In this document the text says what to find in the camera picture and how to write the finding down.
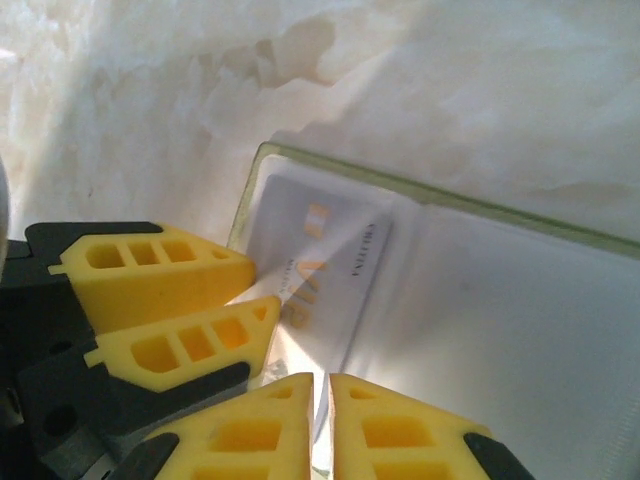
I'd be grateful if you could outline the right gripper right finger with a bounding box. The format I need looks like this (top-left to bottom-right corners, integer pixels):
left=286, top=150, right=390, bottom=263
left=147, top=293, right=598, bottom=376
left=328, top=373, right=534, bottom=480

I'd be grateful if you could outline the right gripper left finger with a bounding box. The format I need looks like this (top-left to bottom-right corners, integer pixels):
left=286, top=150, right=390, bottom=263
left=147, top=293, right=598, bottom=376
left=119, top=372, right=315, bottom=480

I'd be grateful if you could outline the clear plastic card holder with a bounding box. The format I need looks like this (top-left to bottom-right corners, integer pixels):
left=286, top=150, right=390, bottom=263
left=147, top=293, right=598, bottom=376
left=227, top=142, right=640, bottom=480

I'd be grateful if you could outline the white VIP card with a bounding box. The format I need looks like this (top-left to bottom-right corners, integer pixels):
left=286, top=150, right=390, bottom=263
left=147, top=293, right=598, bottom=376
left=244, top=173, right=396, bottom=371

